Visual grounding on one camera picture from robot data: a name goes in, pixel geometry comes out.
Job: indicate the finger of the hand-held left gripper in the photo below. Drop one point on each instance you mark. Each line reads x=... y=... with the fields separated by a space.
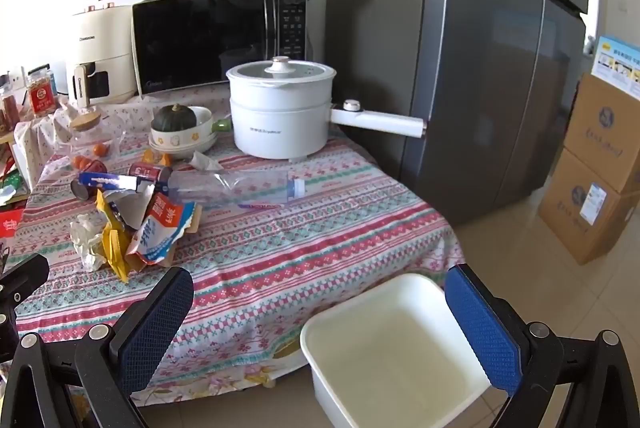
x=25 y=273

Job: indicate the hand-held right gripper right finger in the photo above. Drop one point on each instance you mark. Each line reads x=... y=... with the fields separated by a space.
x=480 y=333

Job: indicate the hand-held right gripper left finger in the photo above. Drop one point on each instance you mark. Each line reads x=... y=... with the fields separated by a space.
x=155 y=328

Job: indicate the white tissue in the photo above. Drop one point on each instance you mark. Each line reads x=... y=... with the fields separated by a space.
x=87 y=238

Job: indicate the white plastic bin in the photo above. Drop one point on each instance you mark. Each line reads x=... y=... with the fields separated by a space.
x=395 y=358

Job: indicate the yellow snack wrapper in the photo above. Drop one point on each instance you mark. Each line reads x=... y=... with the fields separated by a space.
x=112 y=243

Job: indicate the red packet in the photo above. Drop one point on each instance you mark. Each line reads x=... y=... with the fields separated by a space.
x=11 y=223

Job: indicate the dark red drink can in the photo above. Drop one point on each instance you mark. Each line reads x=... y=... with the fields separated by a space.
x=82 y=190

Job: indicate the small tangerine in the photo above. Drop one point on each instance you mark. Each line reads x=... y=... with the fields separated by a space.
x=101 y=150
x=80 y=162

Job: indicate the clear plastic bottle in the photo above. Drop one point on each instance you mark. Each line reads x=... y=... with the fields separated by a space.
x=230 y=188

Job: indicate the glass jar with cork lid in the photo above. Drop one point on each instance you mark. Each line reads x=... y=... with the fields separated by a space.
x=92 y=128

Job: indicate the orange peel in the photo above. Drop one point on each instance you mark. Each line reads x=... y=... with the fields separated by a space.
x=152 y=157

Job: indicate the small crumpled tissue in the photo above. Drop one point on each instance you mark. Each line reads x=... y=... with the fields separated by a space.
x=204 y=161

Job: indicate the patterned red green tablecloth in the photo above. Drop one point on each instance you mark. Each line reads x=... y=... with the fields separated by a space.
x=300 y=228

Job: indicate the red label food jar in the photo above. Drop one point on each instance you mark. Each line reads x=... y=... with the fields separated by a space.
x=41 y=93

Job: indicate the flower print ceramic bowl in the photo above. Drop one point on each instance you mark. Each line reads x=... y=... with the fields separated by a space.
x=195 y=136

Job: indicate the dark green pumpkin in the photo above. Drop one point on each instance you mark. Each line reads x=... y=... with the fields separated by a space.
x=171 y=119

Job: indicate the white air fryer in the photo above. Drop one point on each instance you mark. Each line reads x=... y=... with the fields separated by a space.
x=100 y=43

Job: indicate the white electric cooking pot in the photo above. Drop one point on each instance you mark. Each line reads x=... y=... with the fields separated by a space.
x=280 y=118

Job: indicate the grey refrigerator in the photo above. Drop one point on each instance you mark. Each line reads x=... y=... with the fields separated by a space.
x=475 y=83

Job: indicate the black microwave oven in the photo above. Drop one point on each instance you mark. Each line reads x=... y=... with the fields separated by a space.
x=200 y=38

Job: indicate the white wall socket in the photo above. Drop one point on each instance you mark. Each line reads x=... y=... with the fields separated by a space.
x=12 y=79

